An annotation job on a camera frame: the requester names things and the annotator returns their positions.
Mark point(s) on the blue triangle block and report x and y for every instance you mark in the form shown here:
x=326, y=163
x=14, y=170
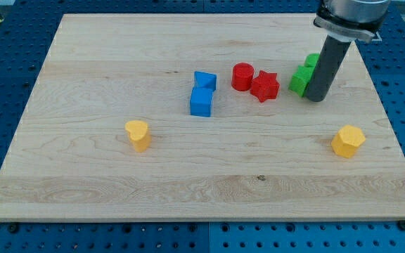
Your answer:
x=205, y=80

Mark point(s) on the red cylinder block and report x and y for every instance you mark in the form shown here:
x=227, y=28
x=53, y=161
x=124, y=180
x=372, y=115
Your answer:
x=242, y=75

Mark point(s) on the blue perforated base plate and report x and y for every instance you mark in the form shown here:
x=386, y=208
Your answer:
x=25, y=36

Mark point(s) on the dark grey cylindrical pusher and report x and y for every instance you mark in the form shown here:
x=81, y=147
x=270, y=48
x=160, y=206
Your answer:
x=330, y=59

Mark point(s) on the yellow hexagon block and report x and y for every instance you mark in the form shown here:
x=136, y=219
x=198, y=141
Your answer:
x=347, y=141

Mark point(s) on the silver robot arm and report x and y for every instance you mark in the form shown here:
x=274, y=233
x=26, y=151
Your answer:
x=344, y=21

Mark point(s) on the green circle block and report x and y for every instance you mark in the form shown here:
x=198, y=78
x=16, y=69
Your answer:
x=311, y=60

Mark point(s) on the green star block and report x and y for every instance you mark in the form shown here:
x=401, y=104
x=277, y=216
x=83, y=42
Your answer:
x=300, y=80

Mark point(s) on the blue cube block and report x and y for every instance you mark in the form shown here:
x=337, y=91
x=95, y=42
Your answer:
x=201, y=102

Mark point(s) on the red star block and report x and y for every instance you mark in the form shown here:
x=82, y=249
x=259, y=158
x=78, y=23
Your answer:
x=265, y=86

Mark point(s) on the yellow heart block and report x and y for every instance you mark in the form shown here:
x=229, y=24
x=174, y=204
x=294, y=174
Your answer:
x=139, y=134

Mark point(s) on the light wooden board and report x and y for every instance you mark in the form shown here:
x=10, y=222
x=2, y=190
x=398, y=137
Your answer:
x=71, y=159

